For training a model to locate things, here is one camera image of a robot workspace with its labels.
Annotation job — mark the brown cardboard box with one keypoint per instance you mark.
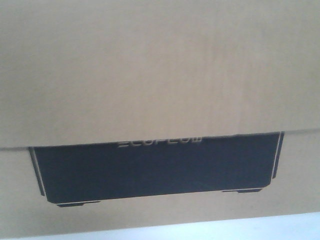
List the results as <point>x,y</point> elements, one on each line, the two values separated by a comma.
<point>96,71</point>

